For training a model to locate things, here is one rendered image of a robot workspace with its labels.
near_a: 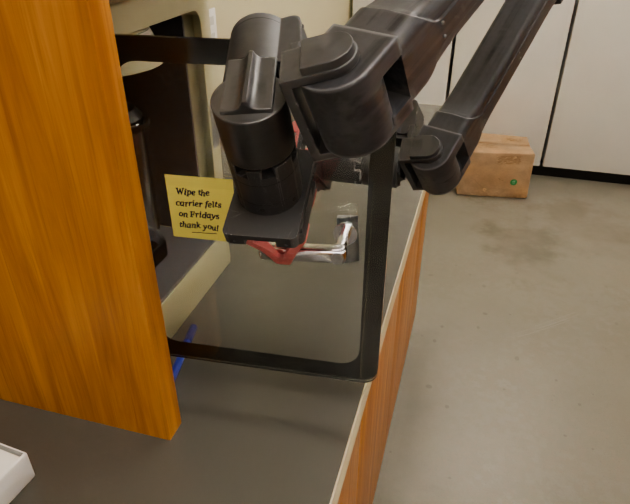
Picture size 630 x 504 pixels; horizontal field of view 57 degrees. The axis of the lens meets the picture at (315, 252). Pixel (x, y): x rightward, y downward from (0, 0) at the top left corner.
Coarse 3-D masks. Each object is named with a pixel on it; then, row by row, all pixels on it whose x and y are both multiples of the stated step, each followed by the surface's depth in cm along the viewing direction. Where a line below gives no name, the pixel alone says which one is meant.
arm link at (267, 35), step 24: (240, 24) 47; (264, 24) 47; (288, 24) 47; (240, 48) 45; (264, 48) 45; (288, 48) 45; (312, 48) 39; (336, 48) 38; (288, 72) 40; (312, 72) 38; (336, 72) 38; (288, 96) 40; (312, 120) 44; (312, 144) 44
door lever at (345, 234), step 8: (344, 224) 60; (336, 232) 61; (344, 232) 60; (352, 232) 60; (336, 240) 61; (344, 240) 59; (352, 240) 61; (280, 248) 58; (304, 248) 57; (312, 248) 57; (320, 248) 57; (328, 248) 57; (336, 248) 57; (344, 248) 57; (264, 256) 58; (296, 256) 58; (304, 256) 57; (312, 256) 57; (320, 256) 57; (328, 256) 57; (336, 256) 56; (344, 256) 57
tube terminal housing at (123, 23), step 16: (128, 0) 64; (144, 0) 67; (160, 0) 70; (176, 0) 74; (192, 0) 78; (112, 16) 62; (128, 16) 65; (144, 16) 68; (160, 16) 71; (176, 16) 75; (192, 16) 84; (208, 16) 83; (128, 32) 65; (192, 32) 85; (208, 32) 84
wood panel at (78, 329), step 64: (0, 0) 46; (64, 0) 45; (0, 64) 49; (64, 64) 48; (0, 128) 53; (64, 128) 51; (128, 128) 52; (0, 192) 57; (64, 192) 55; (128, 192) 54; (0, 256) 62; (64, 256) 59; (128, 256) 57; (0, 320) 67; (64, 320) 64; (128, 320) 61; (0, 384) 74; (64, 384) 70; (128, 384) 67
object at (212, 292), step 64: (128, 64) 56; (192, 64) 55; (192, 128) 58; (320, 192) 59; (384, 192) 58; (192, 256) 66; (256, 256) 65; (384, 256) 61; (192, 320) 72; (256, 320) 70; (320, 320) 68
